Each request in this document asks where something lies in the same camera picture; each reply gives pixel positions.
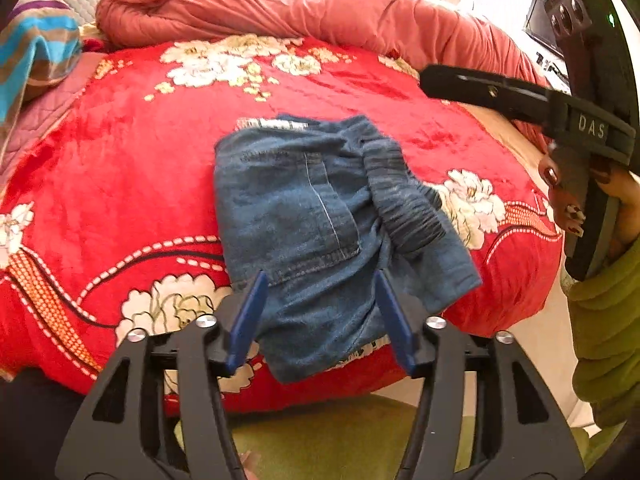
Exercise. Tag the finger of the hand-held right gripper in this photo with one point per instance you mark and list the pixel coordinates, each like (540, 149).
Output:
(480, 89)

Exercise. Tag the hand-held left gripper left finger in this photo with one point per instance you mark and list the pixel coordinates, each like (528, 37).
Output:
(246, 320)

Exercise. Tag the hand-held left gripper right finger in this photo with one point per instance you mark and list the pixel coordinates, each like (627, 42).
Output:
(395, 320)

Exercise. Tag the blue denim pants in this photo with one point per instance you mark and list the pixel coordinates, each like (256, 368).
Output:
(300, 240)

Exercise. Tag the person's right forearm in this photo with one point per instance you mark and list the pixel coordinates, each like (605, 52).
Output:
(610, 340)

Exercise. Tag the person's right hand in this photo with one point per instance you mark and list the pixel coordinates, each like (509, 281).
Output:
(567, 205)

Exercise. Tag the beige bed sheet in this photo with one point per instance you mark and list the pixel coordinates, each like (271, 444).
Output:
(510, 140)

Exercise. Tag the black monitor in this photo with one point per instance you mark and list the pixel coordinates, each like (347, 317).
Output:
(542, 25)

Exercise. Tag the person's green garment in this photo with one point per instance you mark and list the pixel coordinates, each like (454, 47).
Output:
(325, 440)

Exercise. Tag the white mattress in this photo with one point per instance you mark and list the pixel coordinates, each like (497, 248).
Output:
(540, 360)

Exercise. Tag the pink-red duvet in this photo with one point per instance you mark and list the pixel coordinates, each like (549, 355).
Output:
(310, 7)

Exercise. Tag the red floral blanket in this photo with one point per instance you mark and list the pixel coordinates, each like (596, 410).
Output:
(140, 160)

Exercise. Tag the dark cloth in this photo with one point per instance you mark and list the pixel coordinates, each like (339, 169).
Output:
(35, 425)

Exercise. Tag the pink quilted sheet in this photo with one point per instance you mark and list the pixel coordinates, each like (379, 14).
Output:
(45, 110)

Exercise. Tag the teal brown striped cloth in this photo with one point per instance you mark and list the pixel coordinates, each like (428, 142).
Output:
(35, 55)

